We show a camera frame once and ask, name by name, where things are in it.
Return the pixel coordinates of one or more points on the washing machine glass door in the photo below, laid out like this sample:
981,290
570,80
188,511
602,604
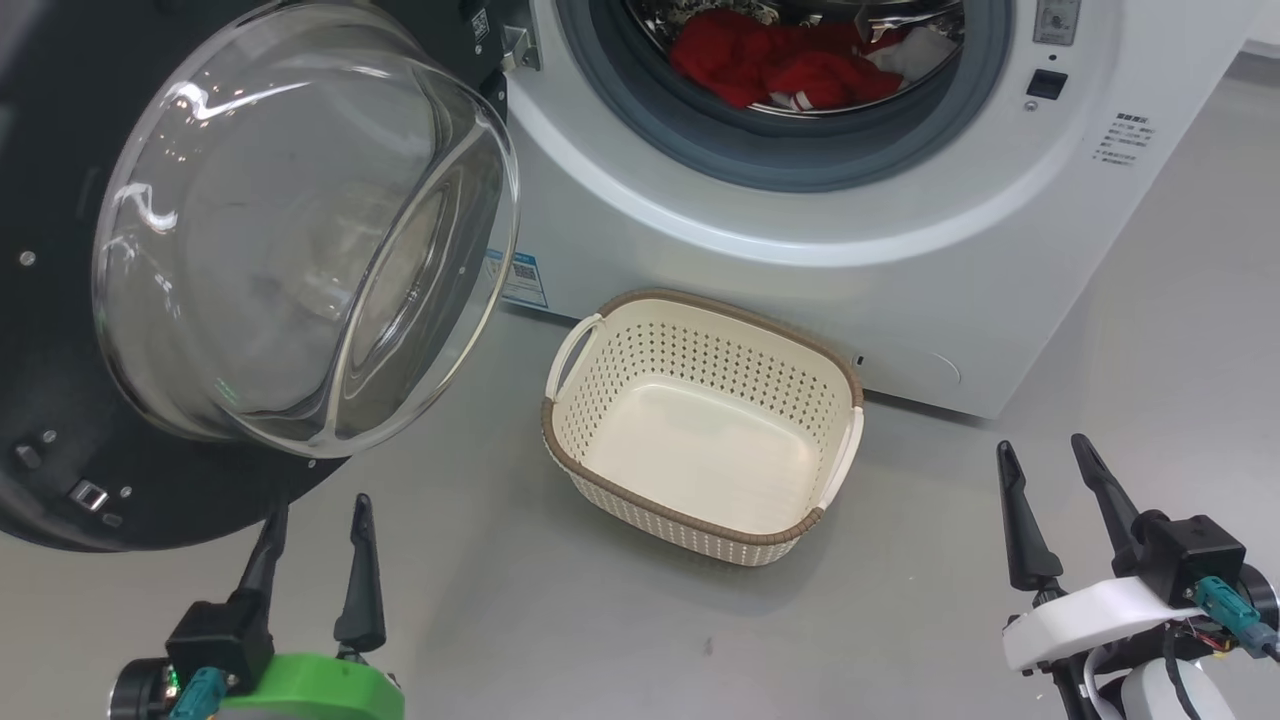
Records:
300,240

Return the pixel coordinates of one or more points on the printed text label sticker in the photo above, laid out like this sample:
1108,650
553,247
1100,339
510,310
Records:
1125,138

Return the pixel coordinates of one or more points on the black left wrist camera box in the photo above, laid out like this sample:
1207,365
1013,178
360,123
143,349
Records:
220,640

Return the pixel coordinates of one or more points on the cream perforated basket brown rim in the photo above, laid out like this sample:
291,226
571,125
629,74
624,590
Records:
700,450

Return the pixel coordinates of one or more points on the grey rating sticker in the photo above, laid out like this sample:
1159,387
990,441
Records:
1056,20

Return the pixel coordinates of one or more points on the white front-load washing machine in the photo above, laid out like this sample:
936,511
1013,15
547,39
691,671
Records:
900,290

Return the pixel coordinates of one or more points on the round drain filter cover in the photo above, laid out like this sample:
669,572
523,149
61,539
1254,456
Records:
935,370

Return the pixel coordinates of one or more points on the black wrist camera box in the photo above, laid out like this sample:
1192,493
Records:
1195,555
220,640

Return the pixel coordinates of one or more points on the blue energy label sticker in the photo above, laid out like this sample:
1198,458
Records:
522,280

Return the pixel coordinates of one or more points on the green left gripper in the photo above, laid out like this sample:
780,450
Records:
310,690

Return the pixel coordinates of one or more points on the white cloth garment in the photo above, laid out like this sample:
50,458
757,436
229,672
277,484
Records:
915,55

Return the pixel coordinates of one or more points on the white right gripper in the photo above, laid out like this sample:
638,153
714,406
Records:
1080,620

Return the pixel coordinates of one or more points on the red garment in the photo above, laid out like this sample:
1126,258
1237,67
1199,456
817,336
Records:
760,65

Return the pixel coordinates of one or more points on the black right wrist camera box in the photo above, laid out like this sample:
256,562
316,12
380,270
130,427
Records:
1195,555

